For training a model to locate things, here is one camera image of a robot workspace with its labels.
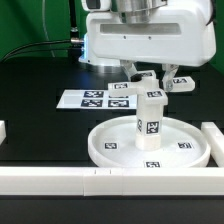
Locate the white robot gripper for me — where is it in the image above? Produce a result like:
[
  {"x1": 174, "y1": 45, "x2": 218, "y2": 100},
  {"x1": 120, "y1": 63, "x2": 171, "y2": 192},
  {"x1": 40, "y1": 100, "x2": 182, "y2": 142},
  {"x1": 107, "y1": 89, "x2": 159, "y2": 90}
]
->
[{"x1": 85, "y1": 3, "x2": 216, "y2": 92}]

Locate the white cross-shaped table base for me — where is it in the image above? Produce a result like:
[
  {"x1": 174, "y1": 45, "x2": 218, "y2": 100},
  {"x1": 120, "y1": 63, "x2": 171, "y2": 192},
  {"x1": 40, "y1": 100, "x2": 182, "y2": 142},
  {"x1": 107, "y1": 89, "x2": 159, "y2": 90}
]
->
[{"x1": 108, "y1": 70, "x2": 195, "y2": 99}]

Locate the white round table top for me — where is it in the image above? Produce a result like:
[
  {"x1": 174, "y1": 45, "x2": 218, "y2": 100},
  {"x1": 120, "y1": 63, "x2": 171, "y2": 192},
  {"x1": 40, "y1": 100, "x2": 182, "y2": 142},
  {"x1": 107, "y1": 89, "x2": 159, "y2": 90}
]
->
[{"x1": 88, "y1": 115, "x2": 211, "y2": 168}]

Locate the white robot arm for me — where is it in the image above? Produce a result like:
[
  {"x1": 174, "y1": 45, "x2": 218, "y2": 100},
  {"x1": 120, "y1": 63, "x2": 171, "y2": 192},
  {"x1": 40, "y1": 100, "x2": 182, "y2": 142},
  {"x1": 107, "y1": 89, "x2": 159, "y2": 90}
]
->
[{"x1": 81, "y1": 0, "x2": 216, "y2": 92}]

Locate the white marker sheet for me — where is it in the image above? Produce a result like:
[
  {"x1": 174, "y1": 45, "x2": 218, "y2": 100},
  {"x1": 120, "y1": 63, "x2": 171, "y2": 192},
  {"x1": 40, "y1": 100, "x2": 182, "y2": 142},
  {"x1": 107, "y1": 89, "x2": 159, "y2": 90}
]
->
[{"x1": 57, "y1": 90, "x2": 137, "y2": 110}]

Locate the white right fence block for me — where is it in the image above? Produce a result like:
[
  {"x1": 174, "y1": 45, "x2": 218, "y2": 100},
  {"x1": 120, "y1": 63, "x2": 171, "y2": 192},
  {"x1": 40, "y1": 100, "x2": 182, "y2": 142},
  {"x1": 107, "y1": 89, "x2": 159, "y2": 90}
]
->
[{"x1": 201, "y1": 122, "x2": 224, "y2": 168}]

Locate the white fence block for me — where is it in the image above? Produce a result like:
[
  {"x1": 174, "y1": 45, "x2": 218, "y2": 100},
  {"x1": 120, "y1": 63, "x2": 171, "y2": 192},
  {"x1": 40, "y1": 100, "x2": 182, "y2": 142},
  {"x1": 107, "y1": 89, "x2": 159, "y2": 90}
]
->
[
  {"x1": 0, "y1": 120, "x2": 6, "y2": 145},
  {"x1": 201, "y1": 122, "x2": 224, "y2": 168}
]

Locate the white front fence bar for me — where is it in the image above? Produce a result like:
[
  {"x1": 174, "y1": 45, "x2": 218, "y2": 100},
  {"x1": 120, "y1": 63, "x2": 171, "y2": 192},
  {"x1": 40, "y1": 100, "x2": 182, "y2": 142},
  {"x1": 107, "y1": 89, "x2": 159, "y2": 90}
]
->
[{"x1": 0, "y1": 167, "x2": 224, "y2": 196}]

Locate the white left fence block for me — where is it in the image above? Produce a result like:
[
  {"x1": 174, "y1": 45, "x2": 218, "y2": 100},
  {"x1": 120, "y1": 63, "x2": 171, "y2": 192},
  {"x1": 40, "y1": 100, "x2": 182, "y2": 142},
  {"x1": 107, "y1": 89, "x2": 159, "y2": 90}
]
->
[{"x1": 0, "y1": 120, "x2": 6, "y2": 145}]

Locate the black vertical cable connector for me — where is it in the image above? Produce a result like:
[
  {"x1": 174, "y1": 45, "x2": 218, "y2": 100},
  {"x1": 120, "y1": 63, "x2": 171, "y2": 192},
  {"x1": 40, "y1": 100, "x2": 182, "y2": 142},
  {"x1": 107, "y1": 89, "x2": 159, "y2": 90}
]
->
[{"x1": 68, "y1": 0, "x2": 79, "y2": 38}]

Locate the black cable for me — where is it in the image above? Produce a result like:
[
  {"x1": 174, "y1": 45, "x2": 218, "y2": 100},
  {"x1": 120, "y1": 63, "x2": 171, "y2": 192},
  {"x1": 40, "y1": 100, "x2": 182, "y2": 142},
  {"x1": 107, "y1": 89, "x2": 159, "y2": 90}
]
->
[{"x1": 0, "y1": 38, "x2": 84, "y2": 64}]

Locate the thin grey cable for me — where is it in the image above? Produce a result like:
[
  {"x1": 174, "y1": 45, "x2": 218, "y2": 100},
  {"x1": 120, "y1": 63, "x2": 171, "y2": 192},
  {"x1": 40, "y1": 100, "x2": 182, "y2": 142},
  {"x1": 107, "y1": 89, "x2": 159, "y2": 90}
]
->
[{"x1": 41, "y1": 0, "x2": 56, "y2": 58}]

